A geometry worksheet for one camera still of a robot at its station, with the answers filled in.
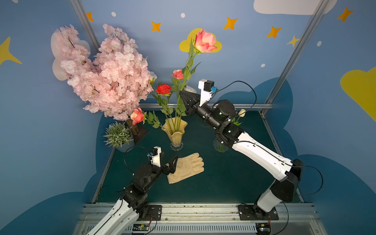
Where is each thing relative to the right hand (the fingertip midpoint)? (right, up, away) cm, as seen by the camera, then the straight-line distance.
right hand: (184, 90), depth 57 cm
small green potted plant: (-41, -20, +29) cm, 54 cm away
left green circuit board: (-23, -65, +15) cm, 70 cm away
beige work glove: (0, -40, +34) cm, 52 cm away
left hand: (-8, -28, +18) cm, 35 cm away
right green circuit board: (+39, -66, +16) cm, 79 cm away
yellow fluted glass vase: (-8, -15, +34) cm, 38 cm away
